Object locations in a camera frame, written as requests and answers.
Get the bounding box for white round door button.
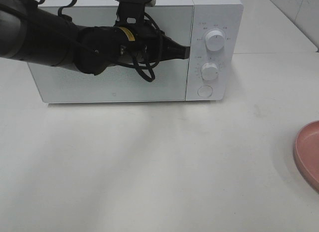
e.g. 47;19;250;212
197;85;213;98

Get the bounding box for white microwave door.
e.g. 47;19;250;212
28;6;193;103

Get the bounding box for white microwave oven body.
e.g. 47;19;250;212
11;0;244;105

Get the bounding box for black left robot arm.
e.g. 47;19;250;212
0;0;190;82

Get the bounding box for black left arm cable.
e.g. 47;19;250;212
37;0;166;83

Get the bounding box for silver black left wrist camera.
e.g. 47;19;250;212
116;0;156;26

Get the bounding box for pink round plate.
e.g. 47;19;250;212
293;121;319;193

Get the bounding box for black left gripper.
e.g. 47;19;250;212
112;23;190;65

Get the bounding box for white round knob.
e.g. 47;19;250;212
201;62;219;81
205;29;225;51

